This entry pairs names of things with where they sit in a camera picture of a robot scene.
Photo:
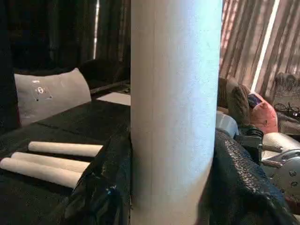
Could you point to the brown cushion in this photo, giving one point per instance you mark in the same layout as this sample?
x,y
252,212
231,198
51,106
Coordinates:
x,y
234,101

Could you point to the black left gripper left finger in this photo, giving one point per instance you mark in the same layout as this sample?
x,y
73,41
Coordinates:
x,y
103,187

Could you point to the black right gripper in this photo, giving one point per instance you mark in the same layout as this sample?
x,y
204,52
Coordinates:
x,y
248,140

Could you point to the grey cushion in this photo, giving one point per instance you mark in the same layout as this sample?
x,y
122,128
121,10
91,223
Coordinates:
x,y
51,98

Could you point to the white flat board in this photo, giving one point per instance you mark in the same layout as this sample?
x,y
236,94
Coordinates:
x,y
117,98

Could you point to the dark curtain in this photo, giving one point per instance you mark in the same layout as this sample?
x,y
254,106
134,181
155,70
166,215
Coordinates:
x,y
47,28

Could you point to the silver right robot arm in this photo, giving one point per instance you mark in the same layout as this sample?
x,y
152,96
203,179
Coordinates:
x,y
281,164

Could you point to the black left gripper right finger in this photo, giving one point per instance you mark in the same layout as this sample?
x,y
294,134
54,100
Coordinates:
x,y
239,197

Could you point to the pink cushion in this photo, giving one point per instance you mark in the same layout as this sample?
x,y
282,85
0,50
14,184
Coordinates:
x,y
265,115

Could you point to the beige curtain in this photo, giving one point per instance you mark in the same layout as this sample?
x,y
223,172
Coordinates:
x,y
253,37

